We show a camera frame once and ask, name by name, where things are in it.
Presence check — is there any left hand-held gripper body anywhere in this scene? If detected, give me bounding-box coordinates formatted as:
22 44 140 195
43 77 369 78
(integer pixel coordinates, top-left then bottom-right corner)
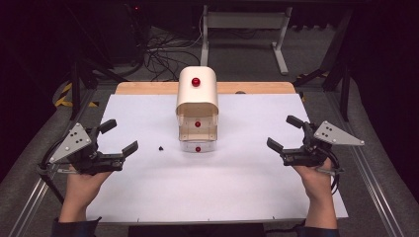
37 122 126 176

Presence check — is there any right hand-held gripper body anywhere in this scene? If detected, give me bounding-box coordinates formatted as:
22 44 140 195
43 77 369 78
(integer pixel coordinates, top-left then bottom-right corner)
281 120 366 176

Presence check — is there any person's left hand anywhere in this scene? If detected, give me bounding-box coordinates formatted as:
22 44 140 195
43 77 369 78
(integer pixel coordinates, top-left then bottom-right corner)
62 171 113 211

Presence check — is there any person's right hand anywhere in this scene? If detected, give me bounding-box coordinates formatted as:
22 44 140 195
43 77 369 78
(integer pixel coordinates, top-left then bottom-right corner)
293 157 334 201

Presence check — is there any black metal stand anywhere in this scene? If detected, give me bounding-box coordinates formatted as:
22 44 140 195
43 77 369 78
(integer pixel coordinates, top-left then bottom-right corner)
292 8 355 123

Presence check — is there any yellow black hazard tape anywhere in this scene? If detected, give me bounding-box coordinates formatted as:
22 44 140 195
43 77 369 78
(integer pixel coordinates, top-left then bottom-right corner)
53 82 101 109

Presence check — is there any black tripod stand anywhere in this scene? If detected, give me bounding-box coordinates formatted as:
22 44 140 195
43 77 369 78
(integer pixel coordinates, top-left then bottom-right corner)
63 6 131 121

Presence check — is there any small drawer with red knob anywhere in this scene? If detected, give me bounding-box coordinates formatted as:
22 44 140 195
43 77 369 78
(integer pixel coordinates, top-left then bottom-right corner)
177 115 219 131
179 138 217 154

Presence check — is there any white table mat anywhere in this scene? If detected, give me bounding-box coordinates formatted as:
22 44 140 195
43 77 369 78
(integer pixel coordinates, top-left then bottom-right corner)
86 93 349 224

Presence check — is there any cream roll-top drawer cabinet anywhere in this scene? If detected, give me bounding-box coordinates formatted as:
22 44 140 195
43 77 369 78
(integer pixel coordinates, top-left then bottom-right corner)
175 65 219 143

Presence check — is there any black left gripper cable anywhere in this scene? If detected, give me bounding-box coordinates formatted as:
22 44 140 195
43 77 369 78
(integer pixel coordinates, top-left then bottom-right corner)
37 139 67 205

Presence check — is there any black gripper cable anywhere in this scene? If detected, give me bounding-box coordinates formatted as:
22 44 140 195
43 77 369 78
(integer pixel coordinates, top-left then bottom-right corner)
324 149 343 196
37 139 67 205

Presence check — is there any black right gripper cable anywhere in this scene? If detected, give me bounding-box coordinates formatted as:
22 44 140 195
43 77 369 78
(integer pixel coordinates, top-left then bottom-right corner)
324 149 343 196

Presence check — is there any aluminium rail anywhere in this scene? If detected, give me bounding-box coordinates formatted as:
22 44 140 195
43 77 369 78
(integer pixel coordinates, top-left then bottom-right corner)
324 90 408 237
7 88 97 237

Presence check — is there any tangle of floor cables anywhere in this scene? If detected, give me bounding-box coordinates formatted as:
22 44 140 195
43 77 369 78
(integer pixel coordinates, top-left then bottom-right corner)
142 19 203 82

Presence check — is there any white metal desk frame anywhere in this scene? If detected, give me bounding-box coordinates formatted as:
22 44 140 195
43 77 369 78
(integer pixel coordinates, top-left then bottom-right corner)
200 4 293 76

